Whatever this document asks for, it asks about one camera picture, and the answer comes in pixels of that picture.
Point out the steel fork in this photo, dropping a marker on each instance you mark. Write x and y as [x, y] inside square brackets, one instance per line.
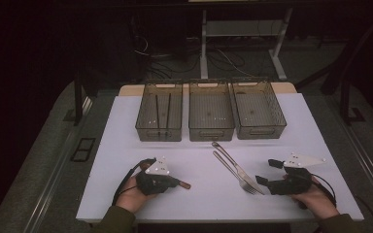
[226, 166]

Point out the white metal desk frame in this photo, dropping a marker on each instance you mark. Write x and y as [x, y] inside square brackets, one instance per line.
[243, 29]

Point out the light wooden board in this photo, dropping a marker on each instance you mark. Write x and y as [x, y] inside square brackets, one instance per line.
[129, 90]

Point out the black metal stand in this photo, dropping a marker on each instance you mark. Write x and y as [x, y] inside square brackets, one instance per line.
[345, 97]
[77, 103]

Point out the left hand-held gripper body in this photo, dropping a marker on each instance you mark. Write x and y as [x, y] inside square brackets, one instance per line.
[153, 181]

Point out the black rectangular floor frame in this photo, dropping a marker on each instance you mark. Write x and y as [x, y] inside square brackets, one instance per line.
[83, 149]

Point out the person's right hand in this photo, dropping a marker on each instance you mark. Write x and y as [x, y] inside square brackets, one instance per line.
[317, 202]

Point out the black chopstick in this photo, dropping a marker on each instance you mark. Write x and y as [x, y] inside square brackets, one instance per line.
[157, 111]
[168, 110]

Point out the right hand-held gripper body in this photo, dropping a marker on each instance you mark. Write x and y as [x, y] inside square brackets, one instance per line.
[291, 184]

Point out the transparent grey plastic bin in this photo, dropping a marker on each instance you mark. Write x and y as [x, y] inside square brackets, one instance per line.
[149, 110]
[211, 111]
[255, 110]

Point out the person's left hand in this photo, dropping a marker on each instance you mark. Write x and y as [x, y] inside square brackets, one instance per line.
[131, 197]

